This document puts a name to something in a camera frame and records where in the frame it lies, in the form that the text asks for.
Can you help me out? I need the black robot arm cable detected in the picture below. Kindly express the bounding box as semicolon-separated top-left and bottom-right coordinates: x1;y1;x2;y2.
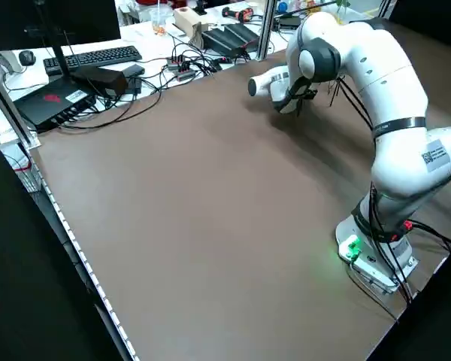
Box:
337;74;451;324

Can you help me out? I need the black keyboard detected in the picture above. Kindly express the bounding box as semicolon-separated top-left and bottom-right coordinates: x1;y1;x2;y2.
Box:
43;45;143;76

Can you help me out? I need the small black box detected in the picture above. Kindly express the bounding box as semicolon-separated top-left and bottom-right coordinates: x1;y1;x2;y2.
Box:
120;63;146;79

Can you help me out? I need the grey usb hub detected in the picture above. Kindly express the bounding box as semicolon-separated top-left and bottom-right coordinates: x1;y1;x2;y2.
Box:
166;54;197;82

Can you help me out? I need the black ridged power supply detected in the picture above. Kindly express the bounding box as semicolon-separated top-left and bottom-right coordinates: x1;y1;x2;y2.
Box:
223;23;261;52
201;29;249;54

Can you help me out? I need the flat black device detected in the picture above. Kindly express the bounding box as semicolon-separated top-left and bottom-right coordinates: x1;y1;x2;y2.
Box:
276;16;301;31

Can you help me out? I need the black computer with red logo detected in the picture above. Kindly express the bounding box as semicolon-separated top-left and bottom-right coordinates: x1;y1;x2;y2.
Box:
14;77;98;134

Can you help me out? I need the orange black power tool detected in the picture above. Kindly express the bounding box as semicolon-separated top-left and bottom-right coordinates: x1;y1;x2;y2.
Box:
220;6;253;23

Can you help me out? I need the clear plastic cup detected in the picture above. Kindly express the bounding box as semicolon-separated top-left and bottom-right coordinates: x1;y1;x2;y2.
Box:
150;8;168;37

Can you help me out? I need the wooden box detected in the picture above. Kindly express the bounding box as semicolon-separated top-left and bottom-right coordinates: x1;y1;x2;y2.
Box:
173;6;204;38

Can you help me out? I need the black wire tripod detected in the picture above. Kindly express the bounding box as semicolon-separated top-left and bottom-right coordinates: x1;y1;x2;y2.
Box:
325;74;344;109

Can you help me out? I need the black monitor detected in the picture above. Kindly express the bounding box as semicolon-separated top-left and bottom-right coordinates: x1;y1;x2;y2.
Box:
0;0;122;86

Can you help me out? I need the black power brick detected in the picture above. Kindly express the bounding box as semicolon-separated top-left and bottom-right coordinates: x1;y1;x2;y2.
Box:
72;66;129;99

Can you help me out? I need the aluminium frame post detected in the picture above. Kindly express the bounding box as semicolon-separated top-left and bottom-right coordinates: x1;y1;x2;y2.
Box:
256;0;276;61
0;56;41;148

